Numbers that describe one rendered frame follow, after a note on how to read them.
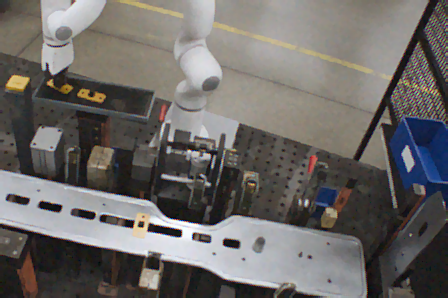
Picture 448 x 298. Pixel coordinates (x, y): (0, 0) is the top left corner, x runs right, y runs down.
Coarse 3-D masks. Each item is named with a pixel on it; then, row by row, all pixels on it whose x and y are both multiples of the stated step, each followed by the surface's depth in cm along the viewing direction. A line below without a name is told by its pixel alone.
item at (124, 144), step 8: (120, 144) 151; (128, 144) 151; (120, 152) 151; (128, 152) 151; (120, 160) 154; (128, 160) 153; (120, 168) 157; (128, 168) 156; (120, 176) 160; (128, 176) 159; (120, 184) 162; (128, 184) 162; (120, 192) 165; (128, 192) 165
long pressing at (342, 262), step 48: (0, 192) 147; (48, 192) 148; (96, 192) 150; (96, 240) 138; (144, 240) 140; (192, 240) 141; (240, 240) 142; (288, 240) 143; (336, 240) 144; (336, 288) 133
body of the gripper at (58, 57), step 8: (48, 48) 143; (56, 48) 143; (64, 48) 146; (72, 48) 151; (48, 56) 145; (56, 56) 145; (64, 56) 148; (72, 56) 153; (56, 64) 147; (64, 64) 151; (56, 72) 150
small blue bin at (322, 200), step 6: (318, 192) 190; (324, 192) 189; (330, 192) 189; (336, 192) 187; (318, 198) 192; (324, 198) 191; (330, 198) 191; (318, 204) 181; (324, 204) 193; (330, 204) 190; (318, 210) 184; (312, 216) 187; (318, 216) 187
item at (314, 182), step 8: (312, 168) 138; (320, 168) 136; (312, 176) 138; (320, 176) 134; (312, 184) 140; (320, 184) 139; (304, 192) 143; (312, 192) 142; (304, 200) 143; (312, 200) 143
